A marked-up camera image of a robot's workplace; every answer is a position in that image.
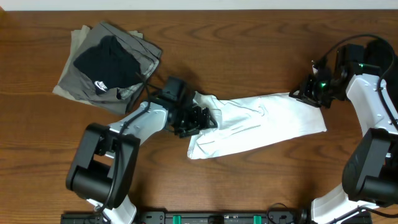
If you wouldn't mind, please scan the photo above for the white t-shirt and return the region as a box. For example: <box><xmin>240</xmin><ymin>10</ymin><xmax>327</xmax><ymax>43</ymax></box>
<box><xmin>187</xmin><ymin>93</ymin><xmax>327</xmax><ymax>159</ymax></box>

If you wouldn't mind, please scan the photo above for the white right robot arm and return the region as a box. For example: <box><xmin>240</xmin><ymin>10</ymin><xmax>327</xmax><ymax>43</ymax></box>
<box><xmin>289</xmin><ymin>62</ymin><xmax>397</xmax><ymax>223</ymax></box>

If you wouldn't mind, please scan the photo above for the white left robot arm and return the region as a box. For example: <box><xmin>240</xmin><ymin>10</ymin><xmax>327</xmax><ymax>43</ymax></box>
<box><xmin>61</xmin><ymin>96</ymin><xmax>217</xmax><ymax>224</ymax></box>

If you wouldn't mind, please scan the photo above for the black crumpled garment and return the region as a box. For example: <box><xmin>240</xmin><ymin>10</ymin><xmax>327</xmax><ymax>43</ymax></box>
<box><xmin>364</xmin><ymin>40</ymin><xmax>397</xmax><ymax>110</ymax></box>

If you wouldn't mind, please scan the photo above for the folded grey garment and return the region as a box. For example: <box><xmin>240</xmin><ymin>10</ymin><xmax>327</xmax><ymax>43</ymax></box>
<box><xmin>59</xmin><ymin>21</ymin><xmax>162</xmax><ymax>115</ymax></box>

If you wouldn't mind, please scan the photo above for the folded black Nike garment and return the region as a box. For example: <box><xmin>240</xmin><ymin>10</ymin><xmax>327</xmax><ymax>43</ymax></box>
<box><xmin>73</xmin><ymin>35</ymin><xmax>142</xmax><ymax>95</ymax></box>

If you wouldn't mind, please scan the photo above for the folded beige garment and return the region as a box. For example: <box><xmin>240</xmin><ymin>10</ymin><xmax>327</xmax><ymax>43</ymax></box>
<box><xmin>52</xmin><ymin>25</ymin><xmax>144</xmax><ymax>105</ymax></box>

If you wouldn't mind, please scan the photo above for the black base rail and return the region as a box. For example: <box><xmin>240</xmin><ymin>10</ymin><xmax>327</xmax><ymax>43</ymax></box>
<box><xmin>60</xmin><ymin>207</ymin><xmax>373</xmax><ymax>224</ymax></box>

